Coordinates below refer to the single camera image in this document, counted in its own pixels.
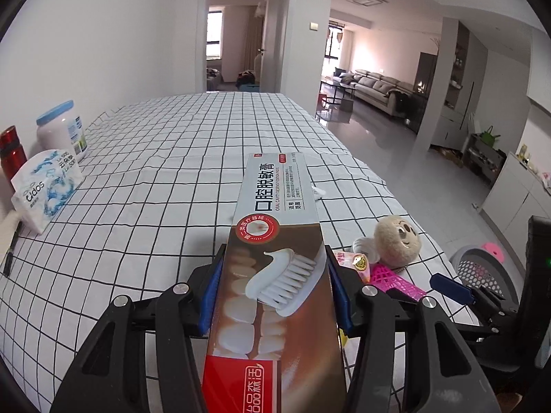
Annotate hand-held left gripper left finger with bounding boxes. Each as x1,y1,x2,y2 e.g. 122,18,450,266
49,244,227,413

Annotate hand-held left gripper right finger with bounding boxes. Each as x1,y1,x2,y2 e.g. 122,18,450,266
325,245,502,413

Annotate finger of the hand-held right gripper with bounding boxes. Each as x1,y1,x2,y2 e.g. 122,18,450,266
429,272,519,337

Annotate grey perforated basket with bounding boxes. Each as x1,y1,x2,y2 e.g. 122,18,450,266
450,244,523,306

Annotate pink plastic mesh piece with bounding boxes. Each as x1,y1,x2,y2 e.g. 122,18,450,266
370,264,427,302

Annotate toothpaste box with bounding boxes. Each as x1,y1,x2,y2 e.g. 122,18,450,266
201,151,347,413

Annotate pink and yellow snack packet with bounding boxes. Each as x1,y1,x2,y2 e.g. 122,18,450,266
333,252,373,285

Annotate pink plastic stool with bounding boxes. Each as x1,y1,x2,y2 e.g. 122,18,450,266
481,242,506,263

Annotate beige plush toy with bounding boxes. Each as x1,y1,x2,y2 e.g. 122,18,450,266
374,215,423,267

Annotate white low cabinet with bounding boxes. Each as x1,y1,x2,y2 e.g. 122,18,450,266
481,150,551,242

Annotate dark shoe rack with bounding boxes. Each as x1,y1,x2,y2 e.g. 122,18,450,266
462,133,506,188

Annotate cardboard pieces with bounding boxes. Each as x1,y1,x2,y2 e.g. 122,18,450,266
438,146,464,167

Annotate black grid white tablecloth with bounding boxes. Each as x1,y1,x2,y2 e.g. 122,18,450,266
0,92,463,413

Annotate white and blue tissue pack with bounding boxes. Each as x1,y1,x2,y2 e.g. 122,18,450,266
9,148,84,235

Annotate black pen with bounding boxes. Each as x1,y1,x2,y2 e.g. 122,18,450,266
3,221,22,277

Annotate dark coffee table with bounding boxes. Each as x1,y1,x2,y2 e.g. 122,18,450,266
321,78,358,104

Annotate grey sofa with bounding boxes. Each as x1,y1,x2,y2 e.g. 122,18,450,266
333,68,416,118

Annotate tall dark cabinet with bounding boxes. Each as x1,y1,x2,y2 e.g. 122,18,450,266
415,52,437,95

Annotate white jar with blue lid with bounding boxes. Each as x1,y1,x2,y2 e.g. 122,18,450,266
35,100,89,162

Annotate red metal bottle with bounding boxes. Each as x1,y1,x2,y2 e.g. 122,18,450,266
0,126,29,190

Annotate bedroom window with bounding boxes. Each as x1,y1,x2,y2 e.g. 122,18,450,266
206,11,223,61

